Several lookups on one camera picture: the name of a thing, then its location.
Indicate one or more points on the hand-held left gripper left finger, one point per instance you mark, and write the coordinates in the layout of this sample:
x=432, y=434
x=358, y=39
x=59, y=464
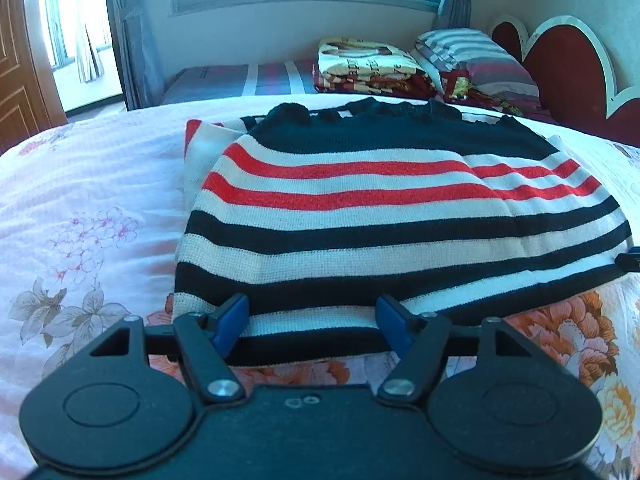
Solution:
x=230, y=325

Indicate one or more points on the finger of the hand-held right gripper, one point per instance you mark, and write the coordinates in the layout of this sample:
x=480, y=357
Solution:
x=629, y=260

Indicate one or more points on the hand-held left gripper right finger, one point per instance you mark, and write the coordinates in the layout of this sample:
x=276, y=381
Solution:
x=392, y=325

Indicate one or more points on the striped knit sweater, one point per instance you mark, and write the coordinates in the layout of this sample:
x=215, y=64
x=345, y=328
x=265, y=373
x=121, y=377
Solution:
x=400, y=220

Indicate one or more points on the red scalloped headboard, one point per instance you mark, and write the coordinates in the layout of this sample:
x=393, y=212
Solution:
x=565, y=65

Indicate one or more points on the floral bed sheet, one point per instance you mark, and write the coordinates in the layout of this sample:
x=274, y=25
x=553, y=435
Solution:
x=75, y=185

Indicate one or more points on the red patterned cloth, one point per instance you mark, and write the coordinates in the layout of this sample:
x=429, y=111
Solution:
x=480, y=95

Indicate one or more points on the striped mattress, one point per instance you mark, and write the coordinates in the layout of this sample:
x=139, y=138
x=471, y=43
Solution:
x=225, y=82

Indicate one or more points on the striped pillow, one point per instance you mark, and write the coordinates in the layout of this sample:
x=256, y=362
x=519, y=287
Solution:
x=475, y=60

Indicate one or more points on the folded printed blanket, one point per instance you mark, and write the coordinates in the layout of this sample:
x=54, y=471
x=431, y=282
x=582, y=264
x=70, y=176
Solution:
x=370, y=62

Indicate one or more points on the brown wooden door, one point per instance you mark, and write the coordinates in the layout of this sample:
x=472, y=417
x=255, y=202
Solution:
x=22, y=85

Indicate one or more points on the white sheer curtain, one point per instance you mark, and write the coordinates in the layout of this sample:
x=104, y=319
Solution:
x=89, y=25

